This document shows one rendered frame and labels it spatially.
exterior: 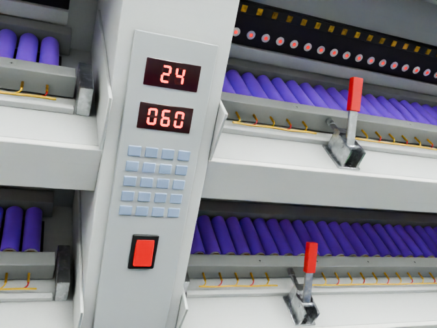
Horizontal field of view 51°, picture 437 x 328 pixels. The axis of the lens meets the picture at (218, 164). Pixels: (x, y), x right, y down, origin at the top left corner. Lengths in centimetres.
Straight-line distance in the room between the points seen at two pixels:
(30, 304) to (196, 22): 31
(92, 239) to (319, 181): 23
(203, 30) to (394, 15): 41
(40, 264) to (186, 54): 26
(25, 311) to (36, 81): 22
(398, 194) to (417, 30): 30
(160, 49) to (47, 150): 12
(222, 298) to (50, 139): 27
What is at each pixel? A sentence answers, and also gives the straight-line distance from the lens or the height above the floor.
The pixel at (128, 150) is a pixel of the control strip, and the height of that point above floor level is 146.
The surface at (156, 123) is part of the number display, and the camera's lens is 39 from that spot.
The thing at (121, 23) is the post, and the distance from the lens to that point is 38.
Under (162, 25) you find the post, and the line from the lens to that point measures 38.
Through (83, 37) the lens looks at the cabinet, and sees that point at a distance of 58.
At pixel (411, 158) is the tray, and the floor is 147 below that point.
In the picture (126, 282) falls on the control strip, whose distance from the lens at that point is 44.
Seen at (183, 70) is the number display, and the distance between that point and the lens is 39.
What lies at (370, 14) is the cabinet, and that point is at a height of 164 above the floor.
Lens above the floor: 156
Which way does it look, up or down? 15 degrees down
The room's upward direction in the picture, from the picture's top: 11 degrees clockwise
